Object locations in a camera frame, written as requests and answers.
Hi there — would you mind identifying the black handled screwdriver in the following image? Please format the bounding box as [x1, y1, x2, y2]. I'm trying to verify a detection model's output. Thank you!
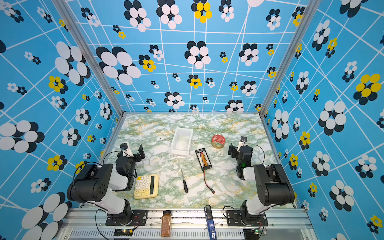
[181, 170, 189, 194]

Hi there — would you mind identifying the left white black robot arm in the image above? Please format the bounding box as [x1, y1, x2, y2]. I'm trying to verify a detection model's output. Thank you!
[67, 143, 148, 227]

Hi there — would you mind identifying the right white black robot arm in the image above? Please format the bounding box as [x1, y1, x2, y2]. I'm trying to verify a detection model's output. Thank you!
[223, 137, 295, 227]

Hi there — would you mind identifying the white plastic bin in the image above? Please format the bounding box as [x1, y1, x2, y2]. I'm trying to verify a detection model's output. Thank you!
[170, 127, 193, 156]

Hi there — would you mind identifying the red gold round tin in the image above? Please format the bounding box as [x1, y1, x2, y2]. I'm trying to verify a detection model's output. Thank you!
[211, 134, 226, 149]

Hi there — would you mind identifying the black battery charging board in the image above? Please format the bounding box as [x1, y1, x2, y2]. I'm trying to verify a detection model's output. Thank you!
[195, 148, 212, 171]

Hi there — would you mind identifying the yellow calculator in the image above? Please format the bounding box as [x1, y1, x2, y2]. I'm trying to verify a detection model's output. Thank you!
[134, 174, 159, 200]

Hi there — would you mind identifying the blue black handheld tool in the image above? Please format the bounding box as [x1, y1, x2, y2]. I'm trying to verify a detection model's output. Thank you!
[204, 205, 217, 240]

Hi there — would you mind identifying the brown spice bottle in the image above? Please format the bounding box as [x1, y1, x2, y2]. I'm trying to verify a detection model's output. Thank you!
[161, 210, 172, 238]

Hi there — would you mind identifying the red black charger cable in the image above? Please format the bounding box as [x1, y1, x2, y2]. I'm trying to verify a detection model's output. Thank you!
[202, 169, 216, 195]

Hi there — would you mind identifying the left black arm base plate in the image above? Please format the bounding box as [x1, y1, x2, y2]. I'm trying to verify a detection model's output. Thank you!
[106, 210, 149, 227]

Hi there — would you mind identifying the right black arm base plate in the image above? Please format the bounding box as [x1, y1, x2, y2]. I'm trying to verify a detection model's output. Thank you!
[224, 210, 269, 228]

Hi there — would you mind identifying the aluminium front frame rail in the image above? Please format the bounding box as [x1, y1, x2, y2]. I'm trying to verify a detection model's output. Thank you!
[57, 208, 317, 240]

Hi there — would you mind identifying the right aluminium corner post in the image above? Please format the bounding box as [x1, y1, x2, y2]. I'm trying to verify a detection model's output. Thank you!
[260, 0, 321, 118]

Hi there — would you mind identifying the aluminium corner post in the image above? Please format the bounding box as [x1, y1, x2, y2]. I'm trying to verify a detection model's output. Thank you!
[260, 0, 321, 118]
[51, 0, 125, 116]

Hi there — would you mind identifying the left aluminium corner post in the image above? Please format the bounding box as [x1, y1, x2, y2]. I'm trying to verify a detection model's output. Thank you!
[51, 0, 125, 116]

